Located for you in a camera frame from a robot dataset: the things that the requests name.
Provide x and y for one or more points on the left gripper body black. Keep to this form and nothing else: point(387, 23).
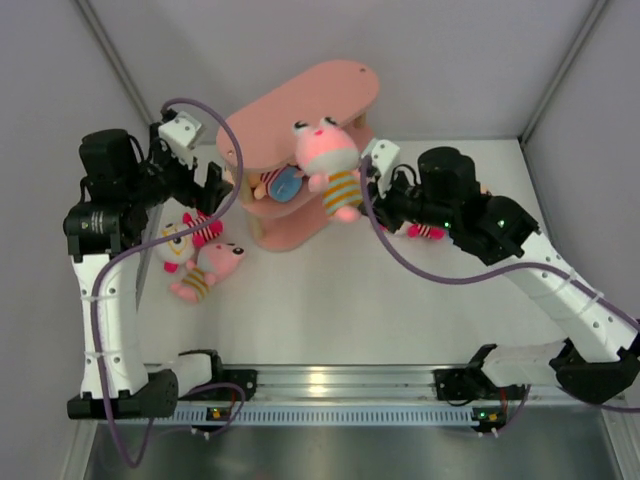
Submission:
point(169, 176)

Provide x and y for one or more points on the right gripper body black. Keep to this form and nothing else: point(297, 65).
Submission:
point(401, 204)

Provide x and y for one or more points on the large pink frog plush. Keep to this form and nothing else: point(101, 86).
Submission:
point(329, 157)

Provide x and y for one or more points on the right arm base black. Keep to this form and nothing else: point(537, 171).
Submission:
point(457, 385)

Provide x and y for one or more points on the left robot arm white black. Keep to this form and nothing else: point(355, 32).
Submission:
point(104, 233)

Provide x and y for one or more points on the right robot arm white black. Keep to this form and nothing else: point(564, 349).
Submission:
point(598, 356)

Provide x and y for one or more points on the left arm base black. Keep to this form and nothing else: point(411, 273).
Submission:
point(246, 379)

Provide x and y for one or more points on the blue plush on shelf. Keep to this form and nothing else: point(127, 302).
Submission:
point(281, 185)

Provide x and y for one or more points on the pink three-tier shelf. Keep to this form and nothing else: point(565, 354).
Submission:
point(259, 138)

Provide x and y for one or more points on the right white glasses plush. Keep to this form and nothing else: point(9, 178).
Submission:
point(426, 231)

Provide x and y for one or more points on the white glasses plush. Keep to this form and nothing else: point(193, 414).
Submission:
point(426, 231)
point(175, 253)

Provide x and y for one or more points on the small pink frog plush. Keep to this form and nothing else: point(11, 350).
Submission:
point(213, 264)

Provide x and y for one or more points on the left white glasses plush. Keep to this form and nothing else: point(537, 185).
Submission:
point(175, 253)

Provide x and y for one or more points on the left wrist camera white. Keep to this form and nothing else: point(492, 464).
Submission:
point(181, 132)

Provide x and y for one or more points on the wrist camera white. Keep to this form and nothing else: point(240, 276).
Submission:
point(181, 132)
point(384, 156)

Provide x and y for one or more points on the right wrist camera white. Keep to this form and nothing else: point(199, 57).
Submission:
point(384, 156)

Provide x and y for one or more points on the aluminium mounting rail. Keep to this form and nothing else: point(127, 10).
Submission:
point(338, 383)

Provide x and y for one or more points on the slotted cable duct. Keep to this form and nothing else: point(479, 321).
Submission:
point(336, 415)

